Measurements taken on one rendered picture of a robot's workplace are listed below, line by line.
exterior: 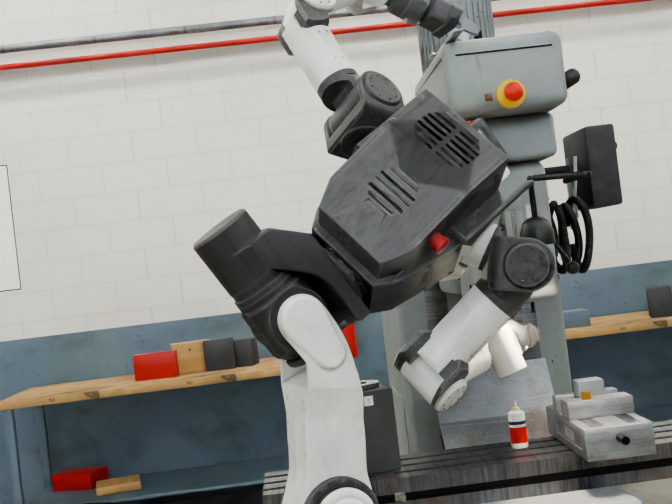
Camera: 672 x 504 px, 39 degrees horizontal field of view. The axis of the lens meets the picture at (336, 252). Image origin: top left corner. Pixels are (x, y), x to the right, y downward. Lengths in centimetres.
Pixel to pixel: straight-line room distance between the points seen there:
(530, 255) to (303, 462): 53
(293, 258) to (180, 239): 483
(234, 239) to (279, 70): 497
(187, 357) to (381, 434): 383
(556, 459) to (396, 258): 79
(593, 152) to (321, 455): 122
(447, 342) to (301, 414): 30
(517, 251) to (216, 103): 497
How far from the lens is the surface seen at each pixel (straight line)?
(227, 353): 589
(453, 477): 215
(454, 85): 203
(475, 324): 172
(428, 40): 248
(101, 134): 657
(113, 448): 659
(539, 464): 218
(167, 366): 587
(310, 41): 193
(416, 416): 261
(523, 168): 217
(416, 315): 258
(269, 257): 160
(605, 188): 252
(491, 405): 258
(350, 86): 187
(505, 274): 167
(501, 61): 206
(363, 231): 159
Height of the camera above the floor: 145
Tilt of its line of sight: 1 degrees up
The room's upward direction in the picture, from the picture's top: 7 degrees counter-clockwise
